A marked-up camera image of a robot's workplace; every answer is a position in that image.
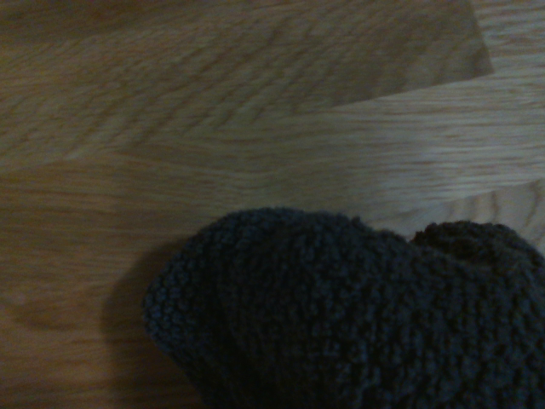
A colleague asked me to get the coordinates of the dark green terry towel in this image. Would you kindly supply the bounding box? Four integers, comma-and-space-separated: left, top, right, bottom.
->
142, 207, 545, 409

